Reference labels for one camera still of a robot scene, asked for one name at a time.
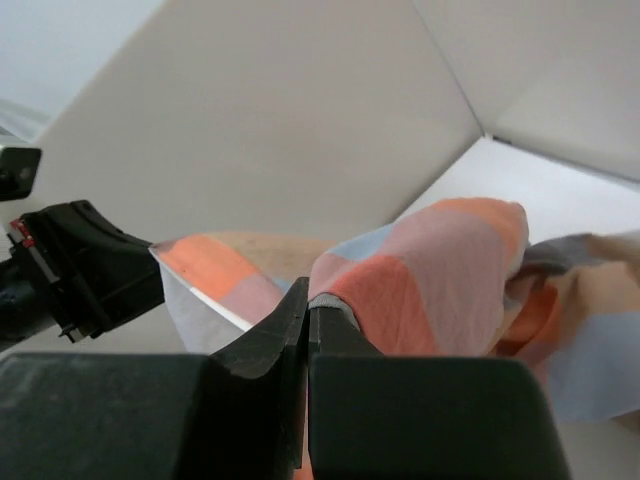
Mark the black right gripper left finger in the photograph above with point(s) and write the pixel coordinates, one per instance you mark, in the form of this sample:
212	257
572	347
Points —
236	414

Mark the orange grey checked pillowcase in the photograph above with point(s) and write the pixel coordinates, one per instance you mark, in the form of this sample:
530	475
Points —
457	278

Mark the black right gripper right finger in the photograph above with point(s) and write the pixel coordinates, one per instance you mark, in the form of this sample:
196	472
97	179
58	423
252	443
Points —
373	416

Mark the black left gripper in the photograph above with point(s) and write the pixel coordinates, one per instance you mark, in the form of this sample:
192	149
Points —
69	266

